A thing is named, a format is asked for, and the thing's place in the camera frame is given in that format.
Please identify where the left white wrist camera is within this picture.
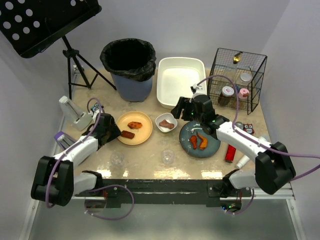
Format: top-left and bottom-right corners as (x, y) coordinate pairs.
(92, 109), (101, 123)

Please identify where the right orange chicken piece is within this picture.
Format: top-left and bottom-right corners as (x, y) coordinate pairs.
(196, 133), (208, 151)

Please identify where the clear wine glass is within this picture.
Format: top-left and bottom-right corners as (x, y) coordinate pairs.
(110, 151), (125, 167)
(161, 149), (175, 165)

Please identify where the red-brown food bar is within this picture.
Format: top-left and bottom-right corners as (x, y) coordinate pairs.
(120, 130), (135, 139)

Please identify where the black wire basket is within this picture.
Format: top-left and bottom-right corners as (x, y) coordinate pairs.
(207, 48), (268, 115)

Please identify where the yellow plastic plate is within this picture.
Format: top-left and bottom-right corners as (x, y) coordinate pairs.
(116, 111), (153, 146)

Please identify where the black music stand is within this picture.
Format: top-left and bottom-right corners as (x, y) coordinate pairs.
(0, 0), (102, 89)

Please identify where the purple metronome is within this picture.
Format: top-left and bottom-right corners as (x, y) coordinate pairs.
(54, 131), (76, 150)

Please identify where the orange chicken piece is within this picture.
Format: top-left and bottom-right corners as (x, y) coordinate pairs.
(196, 133), (208, 151)
(189, 135), (198, 150)

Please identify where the small white green bowl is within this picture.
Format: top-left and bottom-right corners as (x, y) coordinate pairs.
(155, 112), (178, 133)

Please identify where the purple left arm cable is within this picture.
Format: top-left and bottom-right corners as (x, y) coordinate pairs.
(44, 97), (135, 220)

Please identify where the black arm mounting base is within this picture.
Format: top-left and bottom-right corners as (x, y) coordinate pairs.
(98, 178), (252, 208)

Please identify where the brown fried food piece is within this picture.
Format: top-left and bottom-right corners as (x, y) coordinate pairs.
(127, 121), (143, 129)

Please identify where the left orange chicken piece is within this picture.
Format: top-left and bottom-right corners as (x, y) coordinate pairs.
(189, 135), (198, 150)

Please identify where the pink lid spice jar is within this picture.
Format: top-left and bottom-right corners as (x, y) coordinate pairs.
(237, 88), (250, 103)

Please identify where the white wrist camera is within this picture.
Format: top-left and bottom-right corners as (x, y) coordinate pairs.
(190, 84), (207, 99)
(92, 109), (101, 123)

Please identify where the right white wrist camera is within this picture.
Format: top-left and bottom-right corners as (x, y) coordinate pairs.
(190, 84), (207, 99)

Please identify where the left clear wine glass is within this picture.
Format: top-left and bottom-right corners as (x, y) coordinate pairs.
(110, 151), (125, 167)

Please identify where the right clear wine glass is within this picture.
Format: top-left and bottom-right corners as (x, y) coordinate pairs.
(161, 149), (175, 165)

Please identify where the blue trash bin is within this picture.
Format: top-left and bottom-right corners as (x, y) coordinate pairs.
(111, 73), (153, 102)

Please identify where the blue ceramic plate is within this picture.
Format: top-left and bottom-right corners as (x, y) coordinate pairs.
(179, 121), (221, 159)

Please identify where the red glitter tube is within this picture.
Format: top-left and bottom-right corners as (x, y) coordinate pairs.
(224, 144), (237, 163)

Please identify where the white plastic tube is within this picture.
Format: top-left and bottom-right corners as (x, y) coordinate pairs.
(235, 155), (250, 169)

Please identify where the white plastic tub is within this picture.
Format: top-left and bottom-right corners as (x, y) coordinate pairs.
(156, 57), (206, 109)

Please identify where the pink meat piece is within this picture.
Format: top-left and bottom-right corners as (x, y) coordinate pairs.
(158, 119), (175, 130)

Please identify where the black trash bag liner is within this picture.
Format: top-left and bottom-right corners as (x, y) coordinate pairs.
(100, 38), (157, 82)

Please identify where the white metronome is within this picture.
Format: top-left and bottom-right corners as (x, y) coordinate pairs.
(59, 95), (93, 131)

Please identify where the red label brown jar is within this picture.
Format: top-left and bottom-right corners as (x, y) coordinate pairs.
(218, 86), (235, 106)

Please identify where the blue owl number magnet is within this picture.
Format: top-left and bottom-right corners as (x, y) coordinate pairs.
(91, 103), (99, 112)

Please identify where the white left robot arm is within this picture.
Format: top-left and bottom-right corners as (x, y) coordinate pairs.
(30, 113), (121, 208)

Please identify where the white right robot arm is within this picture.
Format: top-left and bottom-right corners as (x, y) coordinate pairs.
(171, 94), (296, 195)

